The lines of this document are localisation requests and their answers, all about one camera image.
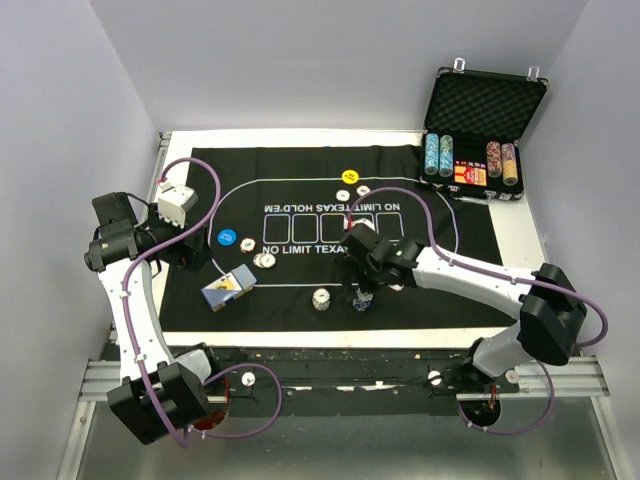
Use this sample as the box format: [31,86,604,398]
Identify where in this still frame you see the blue yellow card box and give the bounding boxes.
[201,264,257,312]

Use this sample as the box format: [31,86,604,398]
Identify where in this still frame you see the red white chip top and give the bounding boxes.
[356,185,371,197]

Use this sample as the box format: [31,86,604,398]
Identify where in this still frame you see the grey white chip bottom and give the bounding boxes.
[259,253,276,269]

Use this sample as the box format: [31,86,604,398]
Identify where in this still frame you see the grey white chip top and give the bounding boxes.
[335,190,350,202]

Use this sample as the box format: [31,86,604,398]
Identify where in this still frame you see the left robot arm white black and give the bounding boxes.
[84,192,222,445]

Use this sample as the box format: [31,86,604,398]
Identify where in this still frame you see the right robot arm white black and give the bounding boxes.
[339,224,586,392]

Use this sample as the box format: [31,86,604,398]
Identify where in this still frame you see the blue blind button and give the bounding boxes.
[216,228,237,247]

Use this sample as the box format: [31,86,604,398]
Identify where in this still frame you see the blue white chip stack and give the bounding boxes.
[352,292,373,312]

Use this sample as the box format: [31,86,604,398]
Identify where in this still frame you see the grey white chip stack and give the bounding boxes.
[312,288,331,311]

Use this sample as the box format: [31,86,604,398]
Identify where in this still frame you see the white table board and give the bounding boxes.
[156,129,547,350]

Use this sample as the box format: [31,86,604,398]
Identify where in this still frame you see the black poker felt mat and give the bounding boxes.
[160,145,511,332]

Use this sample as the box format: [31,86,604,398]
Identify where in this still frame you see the yellow dealer button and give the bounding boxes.
[341,169,360,185]

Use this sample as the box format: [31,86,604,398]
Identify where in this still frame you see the light blue chip row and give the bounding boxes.
[424,133,440,175]

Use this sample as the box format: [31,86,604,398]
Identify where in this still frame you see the red card deck in case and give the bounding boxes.
[454,160,487,187]

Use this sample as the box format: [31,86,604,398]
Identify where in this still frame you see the teal chip row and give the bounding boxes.
[439,134,454,177]

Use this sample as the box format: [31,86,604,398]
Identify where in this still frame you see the black aluminium chip case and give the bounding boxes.
[419,58,549,201]

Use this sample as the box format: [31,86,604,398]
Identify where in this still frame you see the red chip row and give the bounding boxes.
[486,141,502,178]

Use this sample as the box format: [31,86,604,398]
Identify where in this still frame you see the purple yellow chip row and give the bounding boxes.
[501,143,518,186]

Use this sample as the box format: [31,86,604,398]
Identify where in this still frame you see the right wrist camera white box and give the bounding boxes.
[350,214,376,231]

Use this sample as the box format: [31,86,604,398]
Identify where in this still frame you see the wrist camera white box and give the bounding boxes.
[157,181,198,229]
[350,214,376,231]

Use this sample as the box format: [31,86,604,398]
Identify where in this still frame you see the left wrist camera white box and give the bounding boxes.
[157,181,198,229]

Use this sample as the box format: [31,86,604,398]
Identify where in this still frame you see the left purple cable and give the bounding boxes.
[122,157,284,450]

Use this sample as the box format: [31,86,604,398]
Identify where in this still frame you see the purple cable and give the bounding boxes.
[346,187,610,435]
[122,157,284,450]

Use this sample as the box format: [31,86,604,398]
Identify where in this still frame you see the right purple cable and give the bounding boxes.
[346,187,610,435]

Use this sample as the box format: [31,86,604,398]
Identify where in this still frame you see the aluminium mounting rail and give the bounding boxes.
[79,357,610,402]

